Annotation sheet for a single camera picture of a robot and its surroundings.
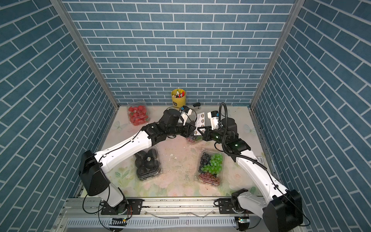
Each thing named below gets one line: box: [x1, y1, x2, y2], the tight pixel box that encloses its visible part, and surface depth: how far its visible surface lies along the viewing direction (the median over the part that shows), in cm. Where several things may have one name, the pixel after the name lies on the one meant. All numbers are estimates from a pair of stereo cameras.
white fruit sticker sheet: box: [193, 112, 206, 136], surface depth 75 cm
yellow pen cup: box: [171, 88, 186, 109], surface depth 114 cm
